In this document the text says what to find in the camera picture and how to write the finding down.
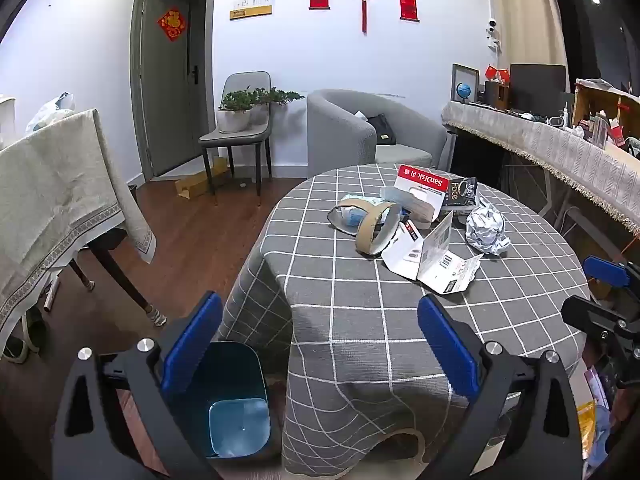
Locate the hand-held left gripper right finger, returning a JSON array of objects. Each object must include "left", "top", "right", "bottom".
[{"left": 417, "top": 294, "right": 586, "bottom": 480}]

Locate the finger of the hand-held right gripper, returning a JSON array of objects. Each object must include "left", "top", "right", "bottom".
[
  {"left": 582, "top": 255, "right": 640, "bottom": 292},
  {"left": 560, "top": 295, "right": 640, "bottom": 342}
]

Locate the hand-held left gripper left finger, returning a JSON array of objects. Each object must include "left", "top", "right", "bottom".
[{"left": 51, "top": 291, "right": 223, "bottom": 480}]

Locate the teal plastic trash bin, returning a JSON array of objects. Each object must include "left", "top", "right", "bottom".
[{"left": 165, "top": 341, "right": 283, "bottom": 461}]

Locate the white paper ball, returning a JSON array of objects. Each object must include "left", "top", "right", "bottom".
[{"left": 465, "top": 199, "right": 512, "bottom": 257}]

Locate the brown cardboard tape ring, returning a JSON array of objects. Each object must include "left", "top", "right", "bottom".
[
  {"left": 355, "top": 201, "right": 402, "bottom": 257},
  {"left": 326, "top": 197, "right": 390, "bottom": 237}
]

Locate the yellow packet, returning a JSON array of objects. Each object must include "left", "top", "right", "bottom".
[{"left": 577, "top": 400, "right": 598, "bottom": 461}]

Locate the white cardboard package box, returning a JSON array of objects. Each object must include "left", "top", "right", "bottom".
[{"left": 381, "top": 210, "right": 484, "bottom": 296}]

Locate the grey checked tablecloth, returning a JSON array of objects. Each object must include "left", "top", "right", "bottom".
[{"left": 217, "top": 164, "right": 591, "bottom": 480}]

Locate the dark wooden table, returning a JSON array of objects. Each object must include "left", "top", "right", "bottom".
[{"left": 67, "top": 227, "right": 168, "bottom": 328}]

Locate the beige fringed desk cloth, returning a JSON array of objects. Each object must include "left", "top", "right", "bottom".
[{"left": 441, "top": 101, "right": 640, "bottom": 238}]

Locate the black snack packet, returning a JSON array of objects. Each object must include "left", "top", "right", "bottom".
[{"left": 441, "top": 176, "right": 479, "bottom": 217}]

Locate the flat cardboard box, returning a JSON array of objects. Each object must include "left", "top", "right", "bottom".
[{"left": 175, "top": 156, "right": 231, "bottom": 200}]

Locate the blue plastic packet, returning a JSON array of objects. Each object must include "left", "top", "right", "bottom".
[{"left": 334, "top": 194, "right": 386, "bottom": 233}]

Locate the open cardboard box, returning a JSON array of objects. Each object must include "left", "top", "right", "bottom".
[{"left": 571, "top": 78, "right": 640, "bottom": 148}]

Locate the red white card package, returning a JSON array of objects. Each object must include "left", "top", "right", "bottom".
[{"left": 395, "top": 164, "right": 449, "bottom": 223}]

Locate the black monitor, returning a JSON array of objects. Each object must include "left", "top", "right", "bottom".
[{"left": 509, "top": 63, "right": 576, "bottom": 113}]

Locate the brown wooden speaker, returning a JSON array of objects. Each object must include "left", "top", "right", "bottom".
[{"left": 484, "top": 80, "right": 511, "bottom": 109}]

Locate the beige patterned tablecloth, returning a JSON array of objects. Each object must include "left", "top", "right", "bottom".
[{"left": 0, "top": 108, "right": 157, "bottom": 341}]

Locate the grey chair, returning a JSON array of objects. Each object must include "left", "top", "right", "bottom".
[{"left": 199, "top": 71, "right": 273, "bottom": 206}]

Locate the black handbag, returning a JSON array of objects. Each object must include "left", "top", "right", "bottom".
[{"left": 366, "top": 113, "right": 397, "bottom": 147}]

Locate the potted green plant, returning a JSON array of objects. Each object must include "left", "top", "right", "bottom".
[{"left": 216, "top": 87, "right": 306, "bottom": 134}]

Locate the grey armchair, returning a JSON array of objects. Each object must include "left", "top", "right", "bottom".
[{"left": 306, "top": 89, "right": 449, "bottom": 178}]

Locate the grey green door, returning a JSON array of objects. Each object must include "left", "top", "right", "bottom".
[{"left": 131, "top": 0, "right": 219, "bottom": 183}]

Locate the beige curtain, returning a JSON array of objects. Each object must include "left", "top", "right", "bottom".
[{"left": 485, "top": 0, "right": 568, "bottom": 68}]

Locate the white plastic bag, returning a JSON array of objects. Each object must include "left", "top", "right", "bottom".
[{"left": 26, "top": 92, "right": 76, "bottom": 133}]

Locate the red diamond door decoration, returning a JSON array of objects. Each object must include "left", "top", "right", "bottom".
[{"left": 157, "top": 6, "right": 190, "bottom": 42}]

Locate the grey picture frame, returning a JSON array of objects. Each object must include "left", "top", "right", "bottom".
[{"left": 450, "top": 63, "right": 482, "bottom": 104}]

